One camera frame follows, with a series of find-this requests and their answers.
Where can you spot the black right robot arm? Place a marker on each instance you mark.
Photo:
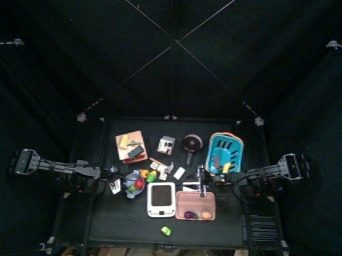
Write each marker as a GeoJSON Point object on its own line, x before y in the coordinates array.
{"type": "Point", "coordinates": [271, 170]}

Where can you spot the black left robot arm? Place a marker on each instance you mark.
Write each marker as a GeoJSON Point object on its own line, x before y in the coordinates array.
{"type": "Point", "coordinates": [53, 164]}

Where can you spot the green yellow toy starfruit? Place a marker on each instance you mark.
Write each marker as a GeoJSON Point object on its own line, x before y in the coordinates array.
{"type": "Point", "coordinates": [151, 176]}

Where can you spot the white black toy card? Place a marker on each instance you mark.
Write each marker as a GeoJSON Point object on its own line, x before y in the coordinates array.
{"type": "Point", "coordinates": [115, 186]}

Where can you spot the grey toy faucet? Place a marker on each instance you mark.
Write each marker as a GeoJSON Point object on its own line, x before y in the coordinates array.
{"type": "Point", "coordinates": [195, 186]}

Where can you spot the yellow toy banana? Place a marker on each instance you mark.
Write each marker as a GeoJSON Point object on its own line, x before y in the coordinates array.
{"type": "Point", "coordinates": [226, 167]}

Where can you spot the grey blue toy bowl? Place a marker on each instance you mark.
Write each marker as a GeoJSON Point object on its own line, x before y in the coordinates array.
{"type": "Point", "coordinates": [130, 182]}

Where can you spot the red toy food piece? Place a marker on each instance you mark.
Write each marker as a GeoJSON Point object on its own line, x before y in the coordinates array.
{"type": "Point", "coordinates": [216, 162]}

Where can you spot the small white card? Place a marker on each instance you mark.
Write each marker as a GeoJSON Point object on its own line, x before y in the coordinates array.
{"type": "Point", "coordinates": [179, 173]}

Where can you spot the red toy pepper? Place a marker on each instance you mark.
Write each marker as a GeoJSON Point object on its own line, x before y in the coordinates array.
{"type": "Point", "coordinates": [139, 183]}

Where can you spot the pink toy sink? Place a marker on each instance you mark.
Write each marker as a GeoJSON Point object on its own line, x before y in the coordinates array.
{"type": "Point", "coordinates": [195, 204]}

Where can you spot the orange toy fruit piece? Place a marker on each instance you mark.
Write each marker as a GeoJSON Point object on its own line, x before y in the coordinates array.
{"type": "Point", "coordinates": [144, 173]}

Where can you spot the black toy block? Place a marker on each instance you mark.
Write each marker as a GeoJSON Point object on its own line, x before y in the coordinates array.
{"type": "Point", "coordinates": [135, 152]}

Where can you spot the blue basket with orange rim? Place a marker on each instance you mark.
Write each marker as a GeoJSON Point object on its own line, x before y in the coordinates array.
{"type": "Point", "coordinates": [224, 150]}

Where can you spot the dark toy frying pan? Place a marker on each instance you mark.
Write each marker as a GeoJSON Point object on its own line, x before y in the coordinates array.
{"type": "Point", "coordinates": [192, 144]}

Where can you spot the yellow toy food piece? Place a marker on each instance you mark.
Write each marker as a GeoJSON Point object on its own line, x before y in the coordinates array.
{"type": "Point", "coordinates": [123, 141]}

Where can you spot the green toy food piece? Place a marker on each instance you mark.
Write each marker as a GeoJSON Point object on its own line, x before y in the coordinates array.
{"type": "Point", "coordinates": [134, 143]}

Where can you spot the toy hammer with blocks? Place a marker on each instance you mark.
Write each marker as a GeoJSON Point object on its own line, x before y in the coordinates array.
{"type": "Point", "coordinates": [160, 165]}

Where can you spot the orange toy fruit ball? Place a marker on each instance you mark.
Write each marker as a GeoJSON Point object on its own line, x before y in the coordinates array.
{"type": "Point", "coordinates": [206, 215]}

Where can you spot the purple toy eggplant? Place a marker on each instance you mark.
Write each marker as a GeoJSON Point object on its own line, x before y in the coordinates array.
{"type": "Point", "coordinates": [190, 215]}

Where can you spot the white toy tablet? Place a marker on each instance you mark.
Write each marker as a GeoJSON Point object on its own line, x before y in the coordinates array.
{"type": "Point", "coordinates": [160, 199]}

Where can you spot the small white toy appliance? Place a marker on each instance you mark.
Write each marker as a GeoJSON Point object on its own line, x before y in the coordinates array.
{"type": "Point", "coordinates": [166, 145]}

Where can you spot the small green toy piece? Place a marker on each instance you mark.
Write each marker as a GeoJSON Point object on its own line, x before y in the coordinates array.
{"type": "Point", "coordinates": [166, 231]}

